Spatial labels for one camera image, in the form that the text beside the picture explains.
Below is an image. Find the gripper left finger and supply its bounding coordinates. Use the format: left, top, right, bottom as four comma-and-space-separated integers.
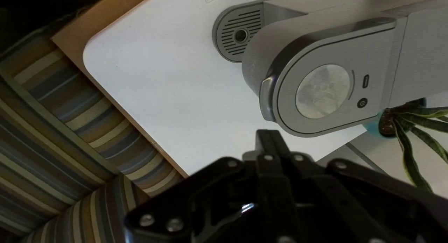
123, 129, 277, 243

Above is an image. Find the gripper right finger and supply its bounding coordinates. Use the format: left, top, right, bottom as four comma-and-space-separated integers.
271, 130, 448, 243

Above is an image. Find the grey coffee machine lid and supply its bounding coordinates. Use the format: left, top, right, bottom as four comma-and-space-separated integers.
241, 17, 408, 138

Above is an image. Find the grey coffee machine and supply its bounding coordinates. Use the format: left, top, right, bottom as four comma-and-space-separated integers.
212, 0, 448, 138

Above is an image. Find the green potted plant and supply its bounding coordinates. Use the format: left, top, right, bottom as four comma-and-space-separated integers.
364, 98, 448, 194

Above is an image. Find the striped upholstered sofa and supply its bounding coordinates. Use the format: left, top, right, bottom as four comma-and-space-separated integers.
0, 26, 186, 243

